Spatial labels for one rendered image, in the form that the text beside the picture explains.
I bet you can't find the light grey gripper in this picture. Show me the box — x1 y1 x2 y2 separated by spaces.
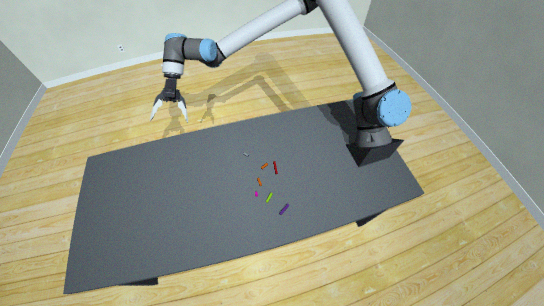
150 73 188 122

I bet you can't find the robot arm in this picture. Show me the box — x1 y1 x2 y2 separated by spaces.
161 0 411 147

